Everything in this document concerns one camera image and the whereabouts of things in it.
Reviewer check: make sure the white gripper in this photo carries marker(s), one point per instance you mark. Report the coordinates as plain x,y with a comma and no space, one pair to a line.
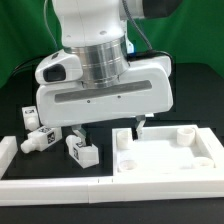
143,88

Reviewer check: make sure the white square tabletop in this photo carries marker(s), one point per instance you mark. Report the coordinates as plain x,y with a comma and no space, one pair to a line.
166,150

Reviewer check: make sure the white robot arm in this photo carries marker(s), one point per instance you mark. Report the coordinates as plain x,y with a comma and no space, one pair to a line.
93,78

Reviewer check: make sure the white U-shaped fence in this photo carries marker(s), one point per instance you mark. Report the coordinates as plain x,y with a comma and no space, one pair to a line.
205,183

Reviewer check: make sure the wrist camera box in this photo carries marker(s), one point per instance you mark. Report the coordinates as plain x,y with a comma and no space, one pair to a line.
59,67

